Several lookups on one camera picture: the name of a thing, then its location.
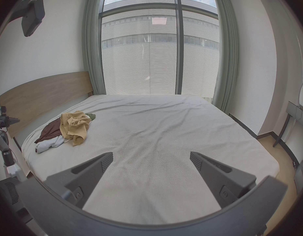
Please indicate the grey-green curtain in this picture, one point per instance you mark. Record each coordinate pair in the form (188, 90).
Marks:
(92, 45)
(227, 58)

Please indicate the grey small table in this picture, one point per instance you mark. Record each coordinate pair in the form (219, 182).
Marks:
(295, 111)

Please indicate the tan shorts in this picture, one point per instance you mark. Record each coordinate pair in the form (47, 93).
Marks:
(76, 129)

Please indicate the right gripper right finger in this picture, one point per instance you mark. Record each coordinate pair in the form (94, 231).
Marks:
(215, 178)

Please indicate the green garment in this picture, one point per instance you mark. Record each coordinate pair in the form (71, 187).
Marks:
(92, 117)

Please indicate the white garment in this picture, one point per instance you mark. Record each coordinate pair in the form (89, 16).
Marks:
(47, 145)

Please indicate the brown garment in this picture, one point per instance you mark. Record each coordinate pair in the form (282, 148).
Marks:
(50, 131)

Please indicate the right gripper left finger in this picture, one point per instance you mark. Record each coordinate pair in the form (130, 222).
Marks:
(87, 178)

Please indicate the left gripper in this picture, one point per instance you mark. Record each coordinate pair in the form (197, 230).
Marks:
(1, 122)

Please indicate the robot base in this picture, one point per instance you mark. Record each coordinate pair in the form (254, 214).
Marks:
(11, 195)

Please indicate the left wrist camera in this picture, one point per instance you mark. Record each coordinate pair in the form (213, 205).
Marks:
(3, 110)

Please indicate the bed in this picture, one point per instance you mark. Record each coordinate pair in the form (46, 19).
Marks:
(153, 126)

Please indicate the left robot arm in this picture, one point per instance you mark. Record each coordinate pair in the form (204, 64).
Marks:
(7, 156)

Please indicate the window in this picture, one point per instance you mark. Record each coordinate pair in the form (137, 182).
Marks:
(141, 58)

